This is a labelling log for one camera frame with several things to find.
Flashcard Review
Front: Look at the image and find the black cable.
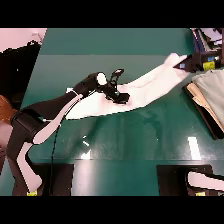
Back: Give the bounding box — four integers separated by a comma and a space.
49, 123, 62, 196

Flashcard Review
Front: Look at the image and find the black garment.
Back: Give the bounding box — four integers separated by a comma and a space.
0, 40, 42, 108

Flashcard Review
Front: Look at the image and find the white garment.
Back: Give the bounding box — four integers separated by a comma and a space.
65, 52, 190, 120

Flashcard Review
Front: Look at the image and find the dark brown garment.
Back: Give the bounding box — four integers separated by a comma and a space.
182, 84, 224, 140

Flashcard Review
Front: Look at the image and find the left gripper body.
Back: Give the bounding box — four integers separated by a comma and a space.
98, 83, 131, 105

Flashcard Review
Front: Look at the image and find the grey-green garment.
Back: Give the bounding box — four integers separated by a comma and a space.
192, 69, 224, 132

